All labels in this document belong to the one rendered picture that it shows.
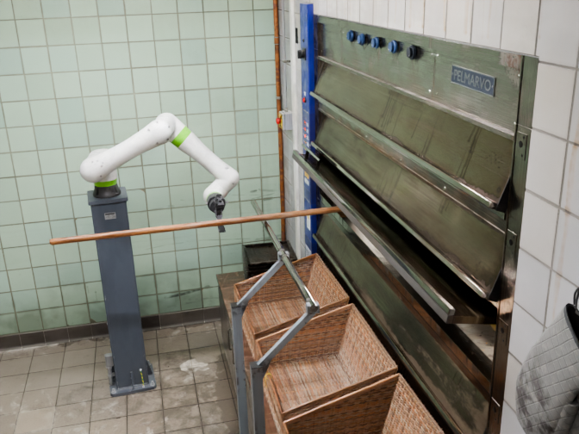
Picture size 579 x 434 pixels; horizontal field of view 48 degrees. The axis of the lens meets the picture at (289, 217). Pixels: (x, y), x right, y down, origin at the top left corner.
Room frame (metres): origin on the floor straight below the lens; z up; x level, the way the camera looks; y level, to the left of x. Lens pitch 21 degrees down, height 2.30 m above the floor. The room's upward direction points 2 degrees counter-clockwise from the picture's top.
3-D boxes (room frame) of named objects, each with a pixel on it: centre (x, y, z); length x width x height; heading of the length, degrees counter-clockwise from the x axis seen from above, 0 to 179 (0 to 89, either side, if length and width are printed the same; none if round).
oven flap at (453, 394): (2.45, -0.37, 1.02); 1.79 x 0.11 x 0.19; 13
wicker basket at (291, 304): (2.95, 0.02, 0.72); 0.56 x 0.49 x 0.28; 14
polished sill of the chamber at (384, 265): (2.46, -0.39, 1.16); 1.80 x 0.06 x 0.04; 13
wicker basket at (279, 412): (2.37, -0.11, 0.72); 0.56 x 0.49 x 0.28; 13
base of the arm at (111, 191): (3.42, 1.00, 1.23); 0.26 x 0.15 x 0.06; 17
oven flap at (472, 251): (2.45, -0.37, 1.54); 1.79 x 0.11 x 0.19; 13
